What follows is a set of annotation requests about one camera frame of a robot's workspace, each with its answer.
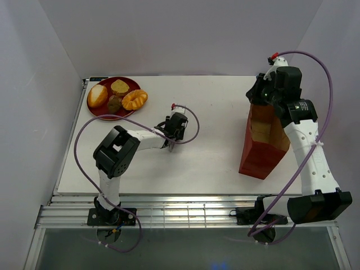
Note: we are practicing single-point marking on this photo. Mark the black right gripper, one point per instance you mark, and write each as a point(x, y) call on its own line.
point(252, 93)

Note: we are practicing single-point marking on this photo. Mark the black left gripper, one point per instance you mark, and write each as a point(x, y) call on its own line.
point(180, 135)

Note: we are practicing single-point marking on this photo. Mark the stainless steel tongs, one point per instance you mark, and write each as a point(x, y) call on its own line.
point(171, 146)

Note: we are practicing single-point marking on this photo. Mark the red and brown paper bag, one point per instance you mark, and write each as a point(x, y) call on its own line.
point(265, 142)

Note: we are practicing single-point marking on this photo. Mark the orange ring doughnut bread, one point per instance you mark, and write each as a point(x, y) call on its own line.
point(134, 100)

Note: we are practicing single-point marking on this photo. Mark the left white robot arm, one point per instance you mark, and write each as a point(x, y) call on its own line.
point(115, 153)

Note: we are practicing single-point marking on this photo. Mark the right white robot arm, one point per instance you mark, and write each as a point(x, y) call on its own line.
point(321, 197)

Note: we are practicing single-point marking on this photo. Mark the tan sliced bread piece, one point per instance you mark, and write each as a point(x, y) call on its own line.
point(119, 87)

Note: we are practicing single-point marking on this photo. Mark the white round bread roll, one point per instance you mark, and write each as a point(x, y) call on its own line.
point(97, 96)

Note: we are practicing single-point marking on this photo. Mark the small brown chocolate croissant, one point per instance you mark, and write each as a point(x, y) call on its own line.
point(114, 104)

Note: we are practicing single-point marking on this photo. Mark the red round plate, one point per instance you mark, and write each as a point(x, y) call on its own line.
point(102, 110)

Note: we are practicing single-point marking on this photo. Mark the blue label sticker left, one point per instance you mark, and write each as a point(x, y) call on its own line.
point(97, 79)

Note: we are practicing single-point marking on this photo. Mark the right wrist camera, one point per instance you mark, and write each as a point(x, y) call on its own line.
point(275, 61)

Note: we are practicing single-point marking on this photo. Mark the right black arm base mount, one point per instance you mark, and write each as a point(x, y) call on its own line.
point(248, 216)

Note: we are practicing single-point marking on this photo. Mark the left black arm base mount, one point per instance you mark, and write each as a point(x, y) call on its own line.
point(113, 218)

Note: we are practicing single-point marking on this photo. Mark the aluminium rail frame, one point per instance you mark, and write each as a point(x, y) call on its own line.
point(196, 186)

